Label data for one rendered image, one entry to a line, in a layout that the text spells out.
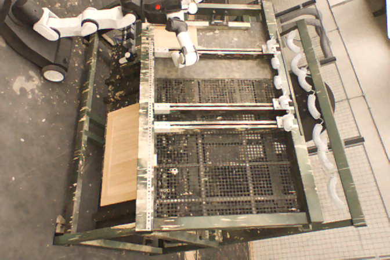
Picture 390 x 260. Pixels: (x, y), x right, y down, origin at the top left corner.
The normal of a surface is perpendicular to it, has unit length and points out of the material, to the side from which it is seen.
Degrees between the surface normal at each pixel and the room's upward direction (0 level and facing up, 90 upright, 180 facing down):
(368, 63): 90
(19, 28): 0
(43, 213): 0
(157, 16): 100
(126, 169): 90
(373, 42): 90
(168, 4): 90
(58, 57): 45
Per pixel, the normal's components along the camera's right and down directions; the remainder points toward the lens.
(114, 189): -0.46, -0.41
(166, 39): 0.09, -0.49
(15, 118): 0.88, -0.27
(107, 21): 0.06, 0.87
